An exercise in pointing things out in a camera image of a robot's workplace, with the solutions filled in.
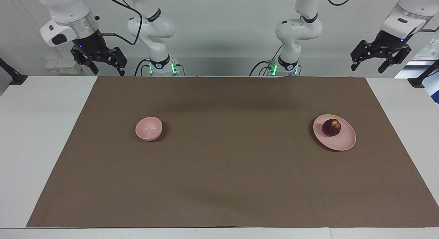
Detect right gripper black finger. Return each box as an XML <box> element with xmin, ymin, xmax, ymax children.
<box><xmin>71</xmin><ymin>47</ymin><xmax>99</xmax><ymax>75</ymax></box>
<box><xmin>103</xmin><ymin>47</ymin><xmax>128</xmax><ymax>76</ymax></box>

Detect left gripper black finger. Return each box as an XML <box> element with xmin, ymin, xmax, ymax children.
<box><xmin>351</xmin><ymin>40</ymin><xmax>378</xmax><ymax>71</ymax></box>
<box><xmin>378</xmin><ymin>45</ymin><xmax>411</xmax><ymax>74</ymax></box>

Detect dark red apple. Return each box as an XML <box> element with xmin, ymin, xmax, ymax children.
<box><xmin>322</xmin><ymin>119</ymin><xmax>342</xmax><ymax>137</ymax></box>

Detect pink bowl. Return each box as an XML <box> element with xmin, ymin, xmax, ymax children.
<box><xmin>135</xmin><ymin>117</ymin><xmax>163</xmax><ymax>141</ymax></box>

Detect pink plate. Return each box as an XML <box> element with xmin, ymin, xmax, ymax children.
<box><xmin>313</xmin><ymin>114</ymin><xmax>357</xmax><ymax>151</ymax></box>

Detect black clamp stand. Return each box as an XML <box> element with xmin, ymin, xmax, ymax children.
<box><xmin>407</xmin><ymin>60</ymin><xmax>439</xmax><ymax>88</ymax></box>
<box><xmin>0</xmin><ymin>58</ymin><xmax>28</xmax><ymax>86</ymax></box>

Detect brown table mat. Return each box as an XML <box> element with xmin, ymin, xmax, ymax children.
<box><xmin>26</xmin><ymin>76</ymin><xmax>439</xmax><ymax>228</ymax></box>

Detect black right base cables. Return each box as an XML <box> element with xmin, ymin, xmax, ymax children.
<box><xmin>134</xmin><ymin>58</ymin><xmax>151</xmax><ymax>77</ymax></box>

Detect black base cables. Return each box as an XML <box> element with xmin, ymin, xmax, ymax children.
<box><xmin>249</xmin><ymin>44</ymin><xmax>283</xmax><ymax>77</ymax></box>
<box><xmin>134</xmin><ymin>58</ymin><xmax>151</xmax><ymax>77</ymax></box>

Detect white wall socket strip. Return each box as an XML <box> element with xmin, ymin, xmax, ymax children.
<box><xmin>46</xmin><ymin>59</ymin><xmax>78</xmax><ymax>75</ymax></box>

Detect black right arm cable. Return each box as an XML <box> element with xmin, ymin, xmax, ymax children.
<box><xmin>81</xmin><ymin>0</ymin><xmax>143</xmax><ymax>46</ymax></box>

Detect black left base cables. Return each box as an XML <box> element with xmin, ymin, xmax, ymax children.
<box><xmin>249</xmin><ymin>44</ymin><xmax>283</xmax><ymax>77</ymax></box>

